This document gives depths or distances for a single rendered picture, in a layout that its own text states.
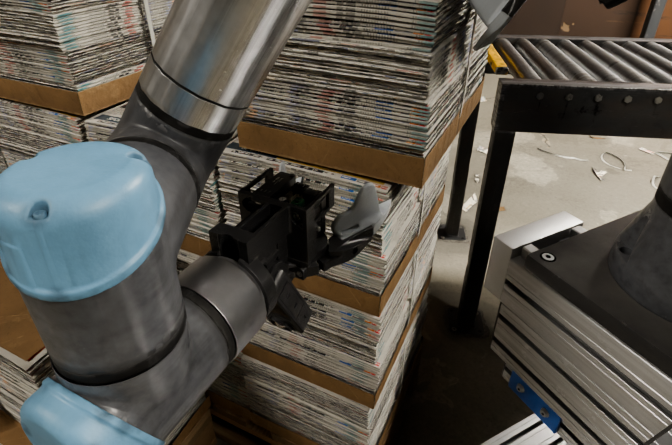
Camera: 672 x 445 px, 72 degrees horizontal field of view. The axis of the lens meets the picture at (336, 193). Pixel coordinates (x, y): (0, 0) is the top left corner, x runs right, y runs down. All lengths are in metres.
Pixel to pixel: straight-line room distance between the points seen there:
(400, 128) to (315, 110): 0.12
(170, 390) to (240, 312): 0.07
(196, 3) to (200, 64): 0.04
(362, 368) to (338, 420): 0.17
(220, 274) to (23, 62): 0.72
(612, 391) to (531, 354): 0.11
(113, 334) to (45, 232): 0.07
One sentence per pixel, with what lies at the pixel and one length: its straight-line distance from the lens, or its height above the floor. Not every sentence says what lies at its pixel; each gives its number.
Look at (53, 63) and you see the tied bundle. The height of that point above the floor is 0.92.
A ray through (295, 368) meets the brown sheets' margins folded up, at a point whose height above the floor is 0.40.
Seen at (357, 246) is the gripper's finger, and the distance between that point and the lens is 0.45.
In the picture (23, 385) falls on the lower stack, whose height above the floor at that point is 0.54.
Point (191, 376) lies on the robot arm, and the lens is 0.32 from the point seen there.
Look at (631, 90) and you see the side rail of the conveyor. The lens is 1.27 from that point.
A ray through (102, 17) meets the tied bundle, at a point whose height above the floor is 0.99.
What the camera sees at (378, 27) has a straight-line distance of 0.56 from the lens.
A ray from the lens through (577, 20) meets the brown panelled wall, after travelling 4.57.
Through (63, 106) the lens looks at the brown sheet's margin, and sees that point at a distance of 0.96.
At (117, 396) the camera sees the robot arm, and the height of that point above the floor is 0.91.
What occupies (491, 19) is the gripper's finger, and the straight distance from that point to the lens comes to 0.63.
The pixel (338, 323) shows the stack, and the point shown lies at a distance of 0.80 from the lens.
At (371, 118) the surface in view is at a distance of 0.58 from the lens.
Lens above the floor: 1.13
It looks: 31 degrees down
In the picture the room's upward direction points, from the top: straight up
